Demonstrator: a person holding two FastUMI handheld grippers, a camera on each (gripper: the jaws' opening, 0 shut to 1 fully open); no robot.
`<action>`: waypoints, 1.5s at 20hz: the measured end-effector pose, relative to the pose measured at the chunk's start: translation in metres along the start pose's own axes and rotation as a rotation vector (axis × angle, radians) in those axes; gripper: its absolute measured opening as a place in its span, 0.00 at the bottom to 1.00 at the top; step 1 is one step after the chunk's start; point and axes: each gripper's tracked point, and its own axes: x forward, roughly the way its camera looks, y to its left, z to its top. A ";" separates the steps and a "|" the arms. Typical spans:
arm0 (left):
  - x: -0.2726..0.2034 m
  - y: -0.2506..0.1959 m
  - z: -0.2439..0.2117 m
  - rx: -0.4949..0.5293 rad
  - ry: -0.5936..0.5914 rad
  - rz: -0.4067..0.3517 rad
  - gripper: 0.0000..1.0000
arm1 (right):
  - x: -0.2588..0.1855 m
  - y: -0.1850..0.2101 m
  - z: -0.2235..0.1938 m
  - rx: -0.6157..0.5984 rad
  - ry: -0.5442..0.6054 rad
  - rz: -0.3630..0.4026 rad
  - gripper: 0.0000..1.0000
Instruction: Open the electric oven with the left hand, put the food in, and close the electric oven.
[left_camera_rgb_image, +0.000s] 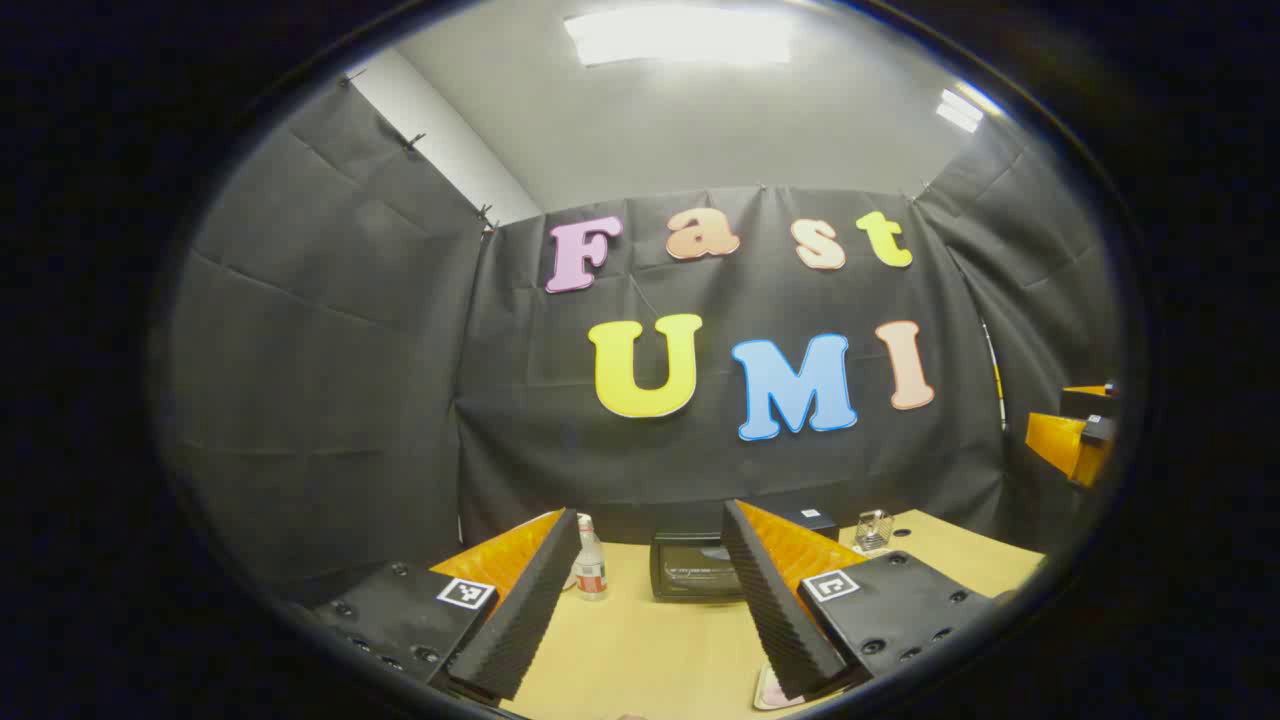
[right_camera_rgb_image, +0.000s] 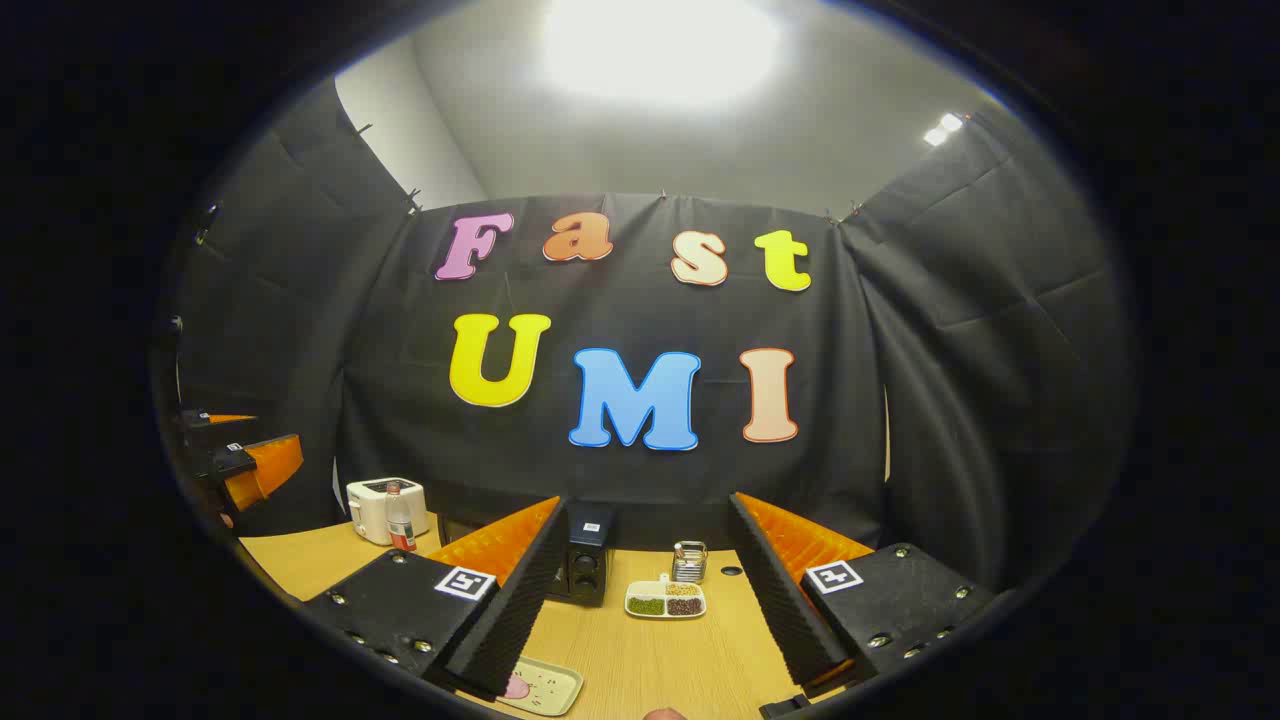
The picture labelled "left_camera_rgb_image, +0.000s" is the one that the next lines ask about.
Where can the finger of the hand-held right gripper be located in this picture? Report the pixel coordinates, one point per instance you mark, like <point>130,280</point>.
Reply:
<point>1065,440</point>
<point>1088,400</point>

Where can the black backdrop cloth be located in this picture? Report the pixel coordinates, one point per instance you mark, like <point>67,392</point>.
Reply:
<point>400,400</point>

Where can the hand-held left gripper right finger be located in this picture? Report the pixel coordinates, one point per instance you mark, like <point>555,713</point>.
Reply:
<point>775,610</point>

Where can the clear glass holder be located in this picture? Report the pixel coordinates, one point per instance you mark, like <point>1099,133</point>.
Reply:
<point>874,530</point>

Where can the small bottle with red label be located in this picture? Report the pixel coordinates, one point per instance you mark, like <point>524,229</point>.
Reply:
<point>591,570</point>

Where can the black electric oven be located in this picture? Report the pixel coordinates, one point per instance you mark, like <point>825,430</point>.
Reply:
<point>690,570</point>

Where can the large ceiling light panel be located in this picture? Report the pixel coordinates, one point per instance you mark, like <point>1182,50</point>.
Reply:
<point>680,35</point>

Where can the cream speckled tray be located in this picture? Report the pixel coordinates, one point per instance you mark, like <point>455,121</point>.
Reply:
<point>768,695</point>

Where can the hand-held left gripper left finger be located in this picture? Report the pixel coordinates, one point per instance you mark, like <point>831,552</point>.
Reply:
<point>520,610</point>

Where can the small ceiling light panel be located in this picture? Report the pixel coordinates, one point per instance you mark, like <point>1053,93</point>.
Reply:
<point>960,110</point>

